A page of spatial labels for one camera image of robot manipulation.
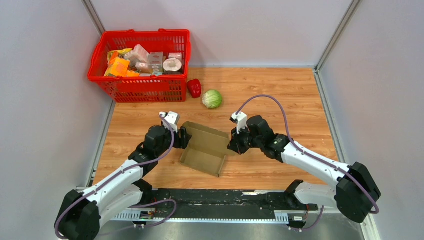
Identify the red bell pepper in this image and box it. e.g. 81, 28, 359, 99
186, 78, 202, 99

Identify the beige small box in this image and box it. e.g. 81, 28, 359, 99
148, 52, 164, 76

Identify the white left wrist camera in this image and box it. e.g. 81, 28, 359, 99
159, 111, 180, 133

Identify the orange snack box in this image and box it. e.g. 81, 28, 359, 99
103, 57, 130, 77

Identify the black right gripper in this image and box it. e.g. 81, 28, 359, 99
227, 124, 263, 156

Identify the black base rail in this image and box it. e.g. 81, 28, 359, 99
74, 188, 372, 229

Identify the green cabbage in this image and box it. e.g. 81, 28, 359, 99
202, 89, 223, 109

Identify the red plastic shopping basket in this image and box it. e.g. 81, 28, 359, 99
87, 28, 191, 103

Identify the pink white carton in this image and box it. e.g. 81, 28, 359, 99
125, 44, 150, 66

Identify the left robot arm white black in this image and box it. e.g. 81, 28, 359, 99
53, 123, 191, 240

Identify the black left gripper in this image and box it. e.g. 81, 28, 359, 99
155, 120, 192, 157

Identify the yellow snack packet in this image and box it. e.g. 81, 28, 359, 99
107, 48, 132, 62

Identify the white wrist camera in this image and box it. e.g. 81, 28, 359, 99
230, 111, 248, 134
159, 111, 180, 133

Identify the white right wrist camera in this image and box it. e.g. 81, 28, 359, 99
230, 111, 248, 134

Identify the brown cardboard box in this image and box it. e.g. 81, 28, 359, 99
180, 121, 236, 178

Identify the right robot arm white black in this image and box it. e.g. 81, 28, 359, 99
227, 112, 381, 223

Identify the white tape roll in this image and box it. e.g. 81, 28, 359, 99
162, 58, 183, 75

